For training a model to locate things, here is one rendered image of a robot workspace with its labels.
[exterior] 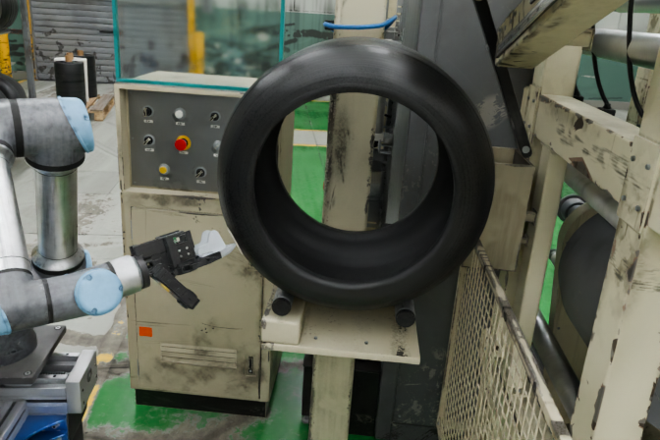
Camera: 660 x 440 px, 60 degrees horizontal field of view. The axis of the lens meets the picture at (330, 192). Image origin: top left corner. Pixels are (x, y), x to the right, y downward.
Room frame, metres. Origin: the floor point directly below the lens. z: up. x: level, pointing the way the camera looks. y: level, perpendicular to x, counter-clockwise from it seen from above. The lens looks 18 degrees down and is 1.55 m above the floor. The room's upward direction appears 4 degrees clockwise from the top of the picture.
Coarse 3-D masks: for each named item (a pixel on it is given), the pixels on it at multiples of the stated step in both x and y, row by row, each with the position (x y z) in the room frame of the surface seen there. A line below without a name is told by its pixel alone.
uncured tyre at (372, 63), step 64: (320, 64) 1.13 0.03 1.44; (384, 64) 1.12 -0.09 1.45; (256, 128) 1.12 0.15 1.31; (448, 128) 1.10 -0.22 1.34; (256, 192) 1.38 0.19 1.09; (448, 192) 1.38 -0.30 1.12; (256, 256) 1.12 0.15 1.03; (320, 256) 1.37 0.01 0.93; (384, 256) 1.36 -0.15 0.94; (448, 256) 1.10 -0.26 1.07
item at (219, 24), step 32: (128, 0) 1.89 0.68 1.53; (160, 0) 1.88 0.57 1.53; (192, 0) 1.88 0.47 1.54; (224, 0) 1.87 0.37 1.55; (256, 0) 1.87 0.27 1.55; (128, 32) 1.89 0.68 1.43; (160, 32) 1.88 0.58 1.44; (192, 32) 1.88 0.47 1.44; (224, 32) 1.87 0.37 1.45; (256, 32) 1.87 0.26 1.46; (128, 64) 1.89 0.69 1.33; (160, 64) 1.88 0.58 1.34; (192, 64) 1.88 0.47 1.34; (224, 64) 1.87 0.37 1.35; (256, 64) 1.87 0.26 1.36
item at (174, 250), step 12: (156, 240) 1.03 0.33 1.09; (168, 240) 1.03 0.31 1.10; (180, 240) 1.06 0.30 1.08; (132, 252) 1.02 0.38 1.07; (144, 252) 1.01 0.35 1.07; (156, 252) 1.02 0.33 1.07; (168, 252) 1.03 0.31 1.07; (180, 252) 1.04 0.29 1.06; (192, 252) 1.06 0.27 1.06; (144, 264) 0.99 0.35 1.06; (156, 264) 1.02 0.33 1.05; (168, 264) 1.03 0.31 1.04; (180, 264) 1.03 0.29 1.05; (144, 276) 0.98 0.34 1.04; (144, 288) 0.99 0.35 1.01
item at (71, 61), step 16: (64, 64) 6.92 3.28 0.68; (80, 64) 7.04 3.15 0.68; (64, 80) 6.91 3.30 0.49; (80, 80) 7.02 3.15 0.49; (48, 96) 7.63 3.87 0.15; (64, 96) 6.91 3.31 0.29; (80, 96) 7.00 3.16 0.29; (96, 96) 7.85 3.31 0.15; (112, 96) 7.98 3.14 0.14; (96, 112) 6.97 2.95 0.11
